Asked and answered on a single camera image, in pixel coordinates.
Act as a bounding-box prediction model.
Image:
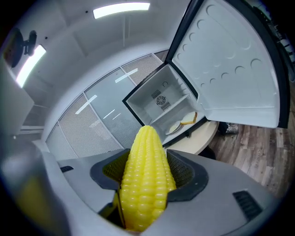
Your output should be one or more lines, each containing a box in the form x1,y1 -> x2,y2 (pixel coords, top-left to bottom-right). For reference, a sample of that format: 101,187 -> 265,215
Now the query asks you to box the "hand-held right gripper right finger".
147,149 -> 277,236

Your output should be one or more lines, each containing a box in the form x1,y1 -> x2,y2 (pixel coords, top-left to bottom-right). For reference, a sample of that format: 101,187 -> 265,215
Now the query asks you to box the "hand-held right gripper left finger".
57,148 -> 131,213

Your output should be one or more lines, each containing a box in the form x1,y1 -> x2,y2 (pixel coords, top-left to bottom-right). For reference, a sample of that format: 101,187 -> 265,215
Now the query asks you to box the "yellow corn cob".
119,125 -> 177,232

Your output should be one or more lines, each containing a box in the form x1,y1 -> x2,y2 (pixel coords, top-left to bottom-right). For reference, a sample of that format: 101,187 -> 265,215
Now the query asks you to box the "small black fridge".
122,0 -> 291,148

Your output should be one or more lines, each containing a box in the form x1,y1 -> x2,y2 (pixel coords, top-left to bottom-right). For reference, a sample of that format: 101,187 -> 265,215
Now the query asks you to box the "round beige table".
164,120 -> 220,156

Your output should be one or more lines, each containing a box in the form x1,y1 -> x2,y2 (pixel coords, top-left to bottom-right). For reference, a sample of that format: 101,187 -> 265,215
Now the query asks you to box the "glass partition with blinds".
45,53 -> 167,160

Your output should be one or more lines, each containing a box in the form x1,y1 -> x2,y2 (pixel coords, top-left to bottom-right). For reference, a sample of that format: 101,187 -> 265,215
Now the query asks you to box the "white plate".
165,121 -> 182,136

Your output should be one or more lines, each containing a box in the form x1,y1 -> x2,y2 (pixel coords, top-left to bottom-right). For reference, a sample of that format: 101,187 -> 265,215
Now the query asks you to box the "slice of bread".
180,112 -> 198,126

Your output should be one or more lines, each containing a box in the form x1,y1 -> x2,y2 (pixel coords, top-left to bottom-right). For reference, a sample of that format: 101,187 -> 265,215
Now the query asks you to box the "long ceiling light panel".
92,2 -> 151,20
16,44 -> 47,89

